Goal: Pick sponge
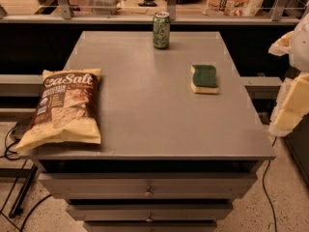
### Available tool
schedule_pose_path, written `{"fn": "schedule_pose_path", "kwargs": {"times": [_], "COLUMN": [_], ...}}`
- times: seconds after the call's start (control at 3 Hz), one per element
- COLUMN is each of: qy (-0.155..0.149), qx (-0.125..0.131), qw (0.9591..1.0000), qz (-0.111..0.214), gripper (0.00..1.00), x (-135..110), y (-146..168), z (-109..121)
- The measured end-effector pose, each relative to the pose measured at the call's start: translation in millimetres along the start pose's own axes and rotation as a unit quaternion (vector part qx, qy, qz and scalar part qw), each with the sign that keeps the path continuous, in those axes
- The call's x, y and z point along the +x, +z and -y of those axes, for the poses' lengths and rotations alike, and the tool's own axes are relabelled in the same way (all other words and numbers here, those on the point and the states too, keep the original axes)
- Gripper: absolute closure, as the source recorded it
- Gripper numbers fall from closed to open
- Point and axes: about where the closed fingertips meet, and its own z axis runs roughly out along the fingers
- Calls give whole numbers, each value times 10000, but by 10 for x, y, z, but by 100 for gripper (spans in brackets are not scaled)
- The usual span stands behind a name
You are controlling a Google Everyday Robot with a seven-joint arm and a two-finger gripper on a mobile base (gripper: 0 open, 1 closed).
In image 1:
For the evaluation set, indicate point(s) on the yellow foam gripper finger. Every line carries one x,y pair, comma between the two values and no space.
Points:
292,105

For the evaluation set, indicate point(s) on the green and yellow sponge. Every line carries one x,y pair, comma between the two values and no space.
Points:
204,79

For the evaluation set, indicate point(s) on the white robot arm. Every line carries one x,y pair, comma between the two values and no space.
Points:
296,45

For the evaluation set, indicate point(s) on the grey drawer cabinet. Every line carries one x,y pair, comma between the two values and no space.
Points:
198,152

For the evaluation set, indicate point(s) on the green soda can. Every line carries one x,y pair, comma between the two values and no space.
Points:
161,30

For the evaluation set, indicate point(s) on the top drawer knob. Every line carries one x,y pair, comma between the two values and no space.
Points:
148,192

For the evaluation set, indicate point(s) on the drawer knob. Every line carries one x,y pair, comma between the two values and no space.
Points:
148,192
149,218

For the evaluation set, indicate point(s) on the sea salt chips bag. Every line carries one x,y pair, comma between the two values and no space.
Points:
67,110

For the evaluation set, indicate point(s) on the metal railing shelf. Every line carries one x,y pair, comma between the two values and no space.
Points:
288,12

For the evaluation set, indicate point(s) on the black metal stand leg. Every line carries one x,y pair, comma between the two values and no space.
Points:
28,176

